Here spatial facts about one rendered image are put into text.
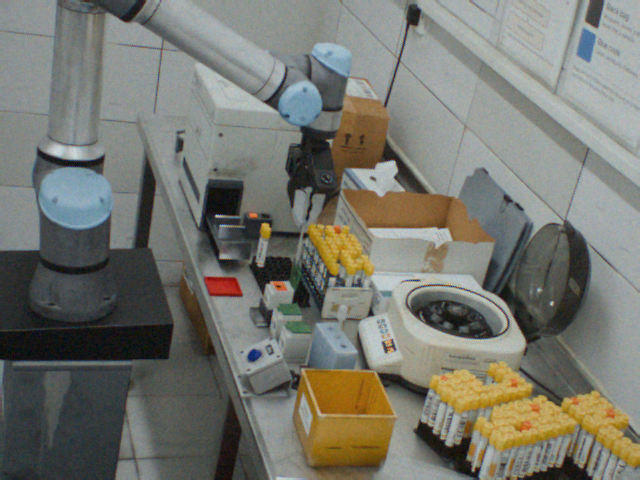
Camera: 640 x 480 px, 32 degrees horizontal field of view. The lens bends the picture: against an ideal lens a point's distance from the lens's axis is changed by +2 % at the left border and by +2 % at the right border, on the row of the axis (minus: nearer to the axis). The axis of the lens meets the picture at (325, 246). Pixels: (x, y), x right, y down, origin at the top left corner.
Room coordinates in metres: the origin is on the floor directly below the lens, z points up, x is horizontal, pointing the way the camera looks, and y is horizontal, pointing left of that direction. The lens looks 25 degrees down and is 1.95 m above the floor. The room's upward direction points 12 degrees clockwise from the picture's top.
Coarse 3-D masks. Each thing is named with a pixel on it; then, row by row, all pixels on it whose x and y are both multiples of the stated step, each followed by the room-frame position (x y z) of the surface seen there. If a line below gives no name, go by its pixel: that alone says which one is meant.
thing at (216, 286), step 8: (208, 280) 2.00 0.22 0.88; (216, 280) 2.01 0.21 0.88; (224, 280) 2.01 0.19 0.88; (232, 280) 2.02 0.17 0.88; (208, 288) 1.96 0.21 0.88; (216, 288) 1.97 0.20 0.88; (224, 288) 1.98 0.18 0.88; (232, 288) 1.99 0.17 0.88; (240, 288) 1.98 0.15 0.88; (232, 296) 1.96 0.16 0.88; (240, 296) 1.96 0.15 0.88
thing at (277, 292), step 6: (270, 282) 1.91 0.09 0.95; (276, 282) 1.91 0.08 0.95; (282, 282) 1.91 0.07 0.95; (288, 282) 1.92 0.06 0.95; (270, 288) 1.89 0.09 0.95; (276, 288) 1.88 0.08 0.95; (282, 288) 1.89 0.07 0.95; (288, 288) 1.90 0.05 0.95; (264, 294) 1.90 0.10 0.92; (270, 294) 1.87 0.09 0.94; (276, 294) 1.87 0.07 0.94; (282, 294) 1.88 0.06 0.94; (288, 294) 1.88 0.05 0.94; (264, 300) 1.90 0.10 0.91; (270, 300) 1.87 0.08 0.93; (276, 300) 1.88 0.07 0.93; (282, 300) 1.88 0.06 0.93; (288, 300) 1.89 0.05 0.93; (270, 306) 1.87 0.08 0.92; (276, 306) 1.88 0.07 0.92
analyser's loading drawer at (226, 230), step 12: (216, 216) 2.17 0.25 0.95; (228, 216) 2.18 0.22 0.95; (240, 216) 2.19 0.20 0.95; (216, 228) 2.15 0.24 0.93; (228, 228) 2.13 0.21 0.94; (240, 228) 2.14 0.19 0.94; (216, 240) 2.11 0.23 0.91; (228, 240) 2.12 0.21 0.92; (240, 240) 2.14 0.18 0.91; (228, 252) 2.08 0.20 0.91; (240, 252) 2.09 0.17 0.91
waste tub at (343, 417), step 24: (312, 384) 1.59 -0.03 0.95; (336, 384) 1.60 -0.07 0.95; (360, 384) 1.61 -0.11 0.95; (312, 408) 1.49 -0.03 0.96; (336, 408) 1.60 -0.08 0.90; (360, 408) 1.62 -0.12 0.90; (384, 408) 1.54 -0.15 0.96; (312, 432) 1.47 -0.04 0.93; (336, 432) 1.47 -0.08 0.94; (360, 432) 1.48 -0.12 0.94; (384, 432) 1.49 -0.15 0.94; (312, 456) 1.46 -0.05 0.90; (336, 456) 1.47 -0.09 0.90; (360, 456) 1.48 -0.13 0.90; (384, 456) 1.50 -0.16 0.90
